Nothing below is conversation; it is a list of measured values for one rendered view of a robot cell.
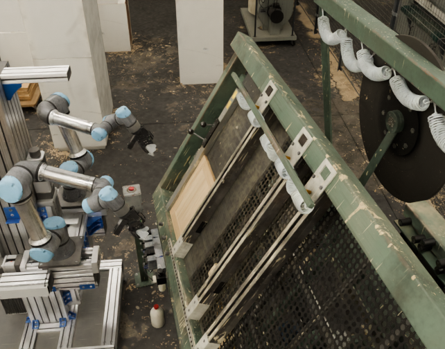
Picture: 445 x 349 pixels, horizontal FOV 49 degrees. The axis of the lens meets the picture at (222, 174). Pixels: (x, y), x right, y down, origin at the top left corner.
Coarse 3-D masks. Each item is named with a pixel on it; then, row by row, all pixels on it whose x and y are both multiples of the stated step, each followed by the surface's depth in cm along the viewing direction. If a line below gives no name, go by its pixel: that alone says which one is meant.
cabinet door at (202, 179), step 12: (204, 156) 306; (204, 168) 301; (192, 180) 311; (204, 180) 297; (192, 192) 307; (204, 192) 293; (180, 204) 317; (192, 204) 302; (180, 216) 312; (192, 216) 298; (180, 228) 307
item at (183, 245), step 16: (240, 96) 239; (272, 96) 240; (272, 112) 248; (256, 128) 251; (240, 144) 261; (256, 144) 257; (240, 160) 261; (224, 176) 266; (224, 192) 272; (208, 208) 276; (192, 224) 282; (192, 240) 288; (176, 256) 293
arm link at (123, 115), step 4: (120, 108) 280; (124, 108) 278; (116, 112) 279; (120, 112) 277; (124, 112) 277; (128, 112) 279; (116, 116) 281; (120, 116) 278; (124, 116) 278; (128, 116) 279; (132, 116) 282; (116, 120) 282; (120, 120) 281; (124, 120) 280; (128, 120) 280; (132, 120) 281; (136, 120) 284; (120, 124) 284; (124, 124) 282; (128, 124) 281; (132, 124) 282
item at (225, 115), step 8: (232, 104) 290; (224, 112) 295; (232, 112) 294; (224, 120) 296; (216, 128) 298; (216, 136) 301; (208, 144) 303; (200, 152) 307; (208, 152) 307; (200, 160) 309; (192, 168) 311; (184, 176) 318; (184, 184) 318; (176, 192) 322; (176, 200) 324; (168, 208) 327
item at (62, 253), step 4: (68, 240) 273; (64, 244) 271; (68, 244) 274; (72, 244) 277; (60, 248) 271; (64, 248) 272; (68, 248) 274; (72, 248) 277; (56, 252) 271; (60, 252) 272; (64, 252) 273; (68, 252) 275; (72, 252) 277; (56, 256) 272; (60, 256) 272; (64, 256) 273; (68, 256) 275
